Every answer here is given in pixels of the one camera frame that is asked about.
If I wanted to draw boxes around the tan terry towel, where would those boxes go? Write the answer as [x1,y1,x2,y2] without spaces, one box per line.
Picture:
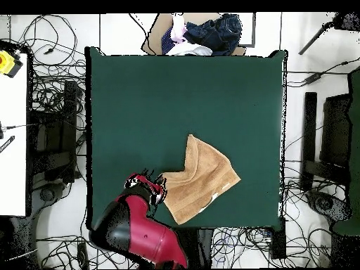
[156,134,242,226]

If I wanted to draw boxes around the black ridged strap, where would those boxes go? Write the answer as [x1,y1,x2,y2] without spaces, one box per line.
[0,135,15,154]

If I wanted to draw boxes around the black looped cable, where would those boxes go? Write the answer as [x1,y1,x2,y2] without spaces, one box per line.
[16,13,78,68]

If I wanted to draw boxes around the brown cardboard box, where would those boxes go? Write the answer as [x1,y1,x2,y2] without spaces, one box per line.
[141,12,248,56]

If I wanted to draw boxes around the black round base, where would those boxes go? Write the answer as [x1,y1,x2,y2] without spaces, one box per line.
[305,189,352,226]
[37,185,58,203]

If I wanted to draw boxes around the dark green table cloth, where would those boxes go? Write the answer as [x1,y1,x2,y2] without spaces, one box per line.
[84,46,288,231]

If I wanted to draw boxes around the black table leg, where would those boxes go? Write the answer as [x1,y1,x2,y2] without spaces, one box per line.
[270,220,287,260]

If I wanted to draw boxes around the green fabric sheet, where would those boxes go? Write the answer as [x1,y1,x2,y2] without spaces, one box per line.
[333,65,360,237]

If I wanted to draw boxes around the black power adapter cable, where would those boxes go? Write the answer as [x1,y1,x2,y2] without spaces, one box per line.
[286,57,360,88]

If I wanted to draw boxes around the pink garment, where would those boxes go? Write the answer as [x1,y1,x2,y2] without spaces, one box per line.
[169,13,188,44]

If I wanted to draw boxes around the blue dotted garment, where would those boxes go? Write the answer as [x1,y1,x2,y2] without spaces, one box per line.
[161,26,176,55]

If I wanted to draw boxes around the black power strip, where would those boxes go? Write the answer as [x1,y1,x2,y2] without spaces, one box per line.
[76,241,90,270]

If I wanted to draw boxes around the grey metal frame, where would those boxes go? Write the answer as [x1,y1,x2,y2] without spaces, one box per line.
[238,12,257,48]

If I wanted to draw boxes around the yellow emergency stop box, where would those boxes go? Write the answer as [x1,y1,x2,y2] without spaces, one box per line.
[0,49,24,79]

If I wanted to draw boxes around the white garment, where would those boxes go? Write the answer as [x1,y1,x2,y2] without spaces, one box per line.
[165,41,214,56]

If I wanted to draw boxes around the white desk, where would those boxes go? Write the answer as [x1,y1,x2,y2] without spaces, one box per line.
[0,53,28,217]

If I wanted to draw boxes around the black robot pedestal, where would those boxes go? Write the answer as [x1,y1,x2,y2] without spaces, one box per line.
[174,228,215,269]

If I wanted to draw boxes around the black tripod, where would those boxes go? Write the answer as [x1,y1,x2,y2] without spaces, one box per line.
[297,11,360,56]

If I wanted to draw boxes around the black cable tangle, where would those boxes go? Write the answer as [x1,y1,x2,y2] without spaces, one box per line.
[210,179,338,268]
[36,234,139,269]

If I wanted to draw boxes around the dark blue jeans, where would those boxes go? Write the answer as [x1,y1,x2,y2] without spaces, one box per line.
[183,13,243,56]

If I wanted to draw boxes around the black stand frame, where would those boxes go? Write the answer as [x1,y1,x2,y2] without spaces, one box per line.
[26,79,86,192]
[299,91,352,192]

